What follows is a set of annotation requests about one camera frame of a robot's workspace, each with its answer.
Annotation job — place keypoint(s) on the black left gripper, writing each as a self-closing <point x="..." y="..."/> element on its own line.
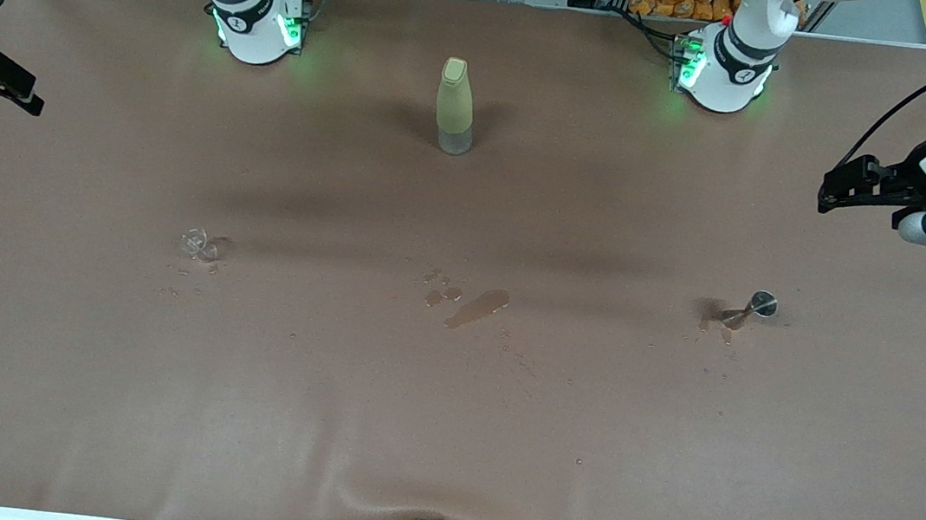
<point x="905" y="180"/>

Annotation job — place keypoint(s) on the steel jigger measuring cup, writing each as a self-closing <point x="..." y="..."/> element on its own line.
<point x="763" y="304"/>

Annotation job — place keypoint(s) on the clear glass beaker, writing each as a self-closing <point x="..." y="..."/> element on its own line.
<point x="200" y="246"/>

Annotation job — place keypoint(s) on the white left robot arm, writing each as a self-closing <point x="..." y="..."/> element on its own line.
<point x="728" y="72"/>

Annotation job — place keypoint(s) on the green sleeved clear bottle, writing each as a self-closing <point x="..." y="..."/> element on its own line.
<point x="455" y="102"/>

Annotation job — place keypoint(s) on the small liquid droplets cluster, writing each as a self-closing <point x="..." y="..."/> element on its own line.
<point x="434" y="296"/>

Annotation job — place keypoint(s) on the brown table mat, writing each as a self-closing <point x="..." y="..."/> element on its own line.
<point x="444" y="424"/>

